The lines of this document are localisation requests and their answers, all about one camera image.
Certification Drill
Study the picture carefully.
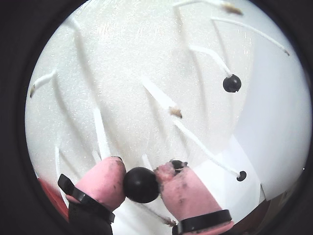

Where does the thick white pipe cleaner stem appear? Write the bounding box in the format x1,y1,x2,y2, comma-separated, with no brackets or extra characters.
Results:
93,109,110,162

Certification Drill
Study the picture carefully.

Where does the bent white pipe cleaner stem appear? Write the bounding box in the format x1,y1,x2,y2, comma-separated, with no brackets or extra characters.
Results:
144,205,177,227

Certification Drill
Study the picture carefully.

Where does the red collapsible silicone cup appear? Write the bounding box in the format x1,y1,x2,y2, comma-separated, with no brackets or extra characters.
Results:
38,178,69,222

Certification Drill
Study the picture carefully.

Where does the white foam board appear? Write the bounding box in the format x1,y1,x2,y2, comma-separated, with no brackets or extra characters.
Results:
25,0,257,187

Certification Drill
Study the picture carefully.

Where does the pink tipped gripper finger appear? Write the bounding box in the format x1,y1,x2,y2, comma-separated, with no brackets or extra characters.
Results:
57,156,127,235
154,159,235,235

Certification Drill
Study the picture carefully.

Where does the white paper sheet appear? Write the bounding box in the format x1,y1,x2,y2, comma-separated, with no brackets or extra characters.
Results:
193,136,268,211

